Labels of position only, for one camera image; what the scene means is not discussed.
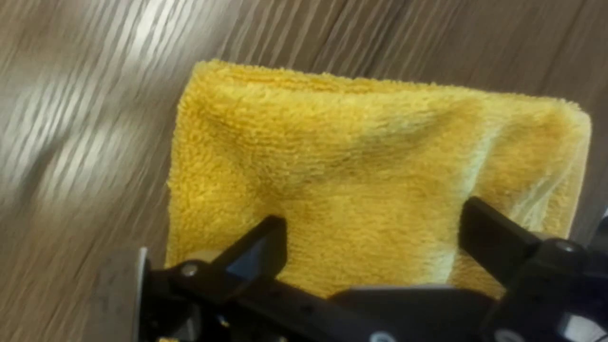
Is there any yellow terry towel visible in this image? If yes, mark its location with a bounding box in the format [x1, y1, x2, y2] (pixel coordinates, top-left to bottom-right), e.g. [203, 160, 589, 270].
[161, 59, 595, 301]

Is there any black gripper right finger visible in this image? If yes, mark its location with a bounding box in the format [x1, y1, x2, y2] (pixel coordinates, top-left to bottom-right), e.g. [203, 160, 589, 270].
[458, 196, 608, 342]

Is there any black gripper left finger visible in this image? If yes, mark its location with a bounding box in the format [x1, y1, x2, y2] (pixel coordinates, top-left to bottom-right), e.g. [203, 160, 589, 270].
[82, 215, 291, 342]

